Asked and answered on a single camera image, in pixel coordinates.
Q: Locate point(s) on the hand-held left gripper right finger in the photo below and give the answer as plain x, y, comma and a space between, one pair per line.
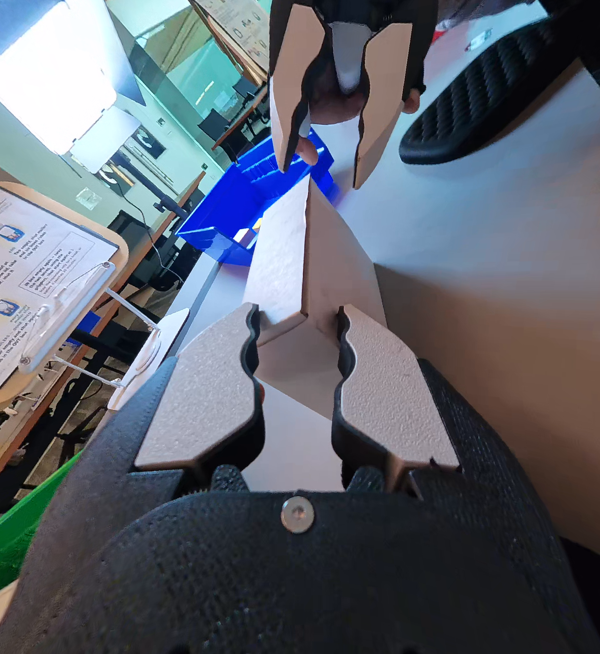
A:
392, 403

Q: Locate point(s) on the large printed instruction sheet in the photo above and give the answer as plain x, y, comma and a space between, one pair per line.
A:
24, 265

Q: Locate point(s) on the bright light panel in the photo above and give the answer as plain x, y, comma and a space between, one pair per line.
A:
49, 92

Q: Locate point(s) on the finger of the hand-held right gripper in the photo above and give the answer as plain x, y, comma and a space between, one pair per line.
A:
386, 92
289, 76

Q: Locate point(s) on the person's right hand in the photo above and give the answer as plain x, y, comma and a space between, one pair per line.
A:
335, 107

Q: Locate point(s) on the green plastic bin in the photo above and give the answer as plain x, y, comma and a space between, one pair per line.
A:
13, 536

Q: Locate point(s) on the blue plastic bin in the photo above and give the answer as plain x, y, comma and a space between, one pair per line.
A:
218, 225

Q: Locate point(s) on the black office chair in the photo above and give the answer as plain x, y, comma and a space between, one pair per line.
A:
215, 125

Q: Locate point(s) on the document stand with wooden board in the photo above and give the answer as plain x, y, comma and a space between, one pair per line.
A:
174, 327
238, 30

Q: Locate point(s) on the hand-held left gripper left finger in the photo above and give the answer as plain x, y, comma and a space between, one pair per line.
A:
202, 403

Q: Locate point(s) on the cardboard strip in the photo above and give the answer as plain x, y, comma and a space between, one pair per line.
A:
330, 265

